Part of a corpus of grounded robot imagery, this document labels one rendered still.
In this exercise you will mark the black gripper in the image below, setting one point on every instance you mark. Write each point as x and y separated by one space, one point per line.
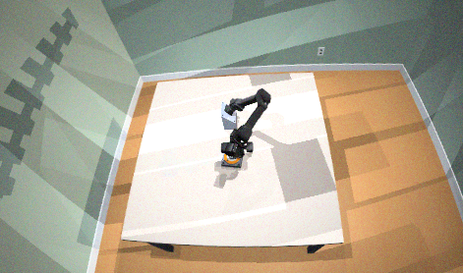
249 146

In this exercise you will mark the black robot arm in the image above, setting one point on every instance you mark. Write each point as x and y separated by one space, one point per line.
245 131

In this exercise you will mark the orange round plate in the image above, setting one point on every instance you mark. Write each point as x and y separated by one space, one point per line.
231 161

